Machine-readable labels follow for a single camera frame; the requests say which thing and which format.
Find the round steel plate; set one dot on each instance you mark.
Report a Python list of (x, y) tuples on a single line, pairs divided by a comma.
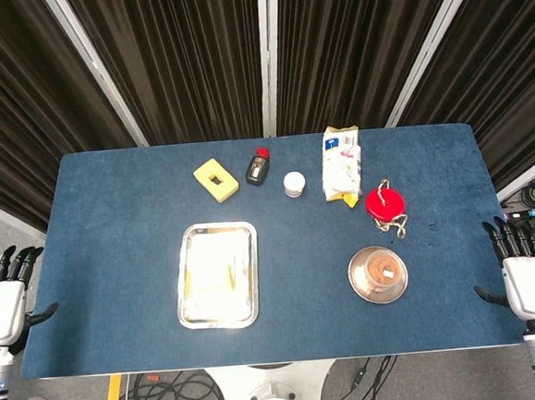
[(360, 285)]

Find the rectangular steel tray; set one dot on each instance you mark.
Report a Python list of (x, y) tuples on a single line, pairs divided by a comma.
[(253, 312)]

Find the white and yellow bag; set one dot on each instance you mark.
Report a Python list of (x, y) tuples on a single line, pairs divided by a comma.
[(341, 171)]

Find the black pleated curtain panel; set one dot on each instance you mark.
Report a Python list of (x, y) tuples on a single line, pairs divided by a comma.
[(352, 40), (509, 88), (178, 63), (19, 113)]

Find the blue table cloth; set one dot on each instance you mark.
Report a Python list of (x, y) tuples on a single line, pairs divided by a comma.
[(111, 221)]

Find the small white jar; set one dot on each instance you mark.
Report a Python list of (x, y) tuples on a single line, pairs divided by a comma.
[(294, 181)]

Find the yellow sponge with hole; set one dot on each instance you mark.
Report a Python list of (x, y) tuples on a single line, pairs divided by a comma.
[(227, 189)]

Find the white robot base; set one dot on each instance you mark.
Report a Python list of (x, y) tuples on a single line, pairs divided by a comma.
[(273, 394)]

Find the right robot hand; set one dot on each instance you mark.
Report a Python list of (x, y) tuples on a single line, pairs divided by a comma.
[(531, 286)]

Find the black bottle with red cap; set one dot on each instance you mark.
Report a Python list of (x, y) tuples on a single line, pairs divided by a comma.
[(256, 170)]

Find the brown round container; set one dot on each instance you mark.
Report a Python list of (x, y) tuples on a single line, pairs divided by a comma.
[(384, 269)]

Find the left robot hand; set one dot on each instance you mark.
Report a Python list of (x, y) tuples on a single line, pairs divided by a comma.
[(0, 309)]

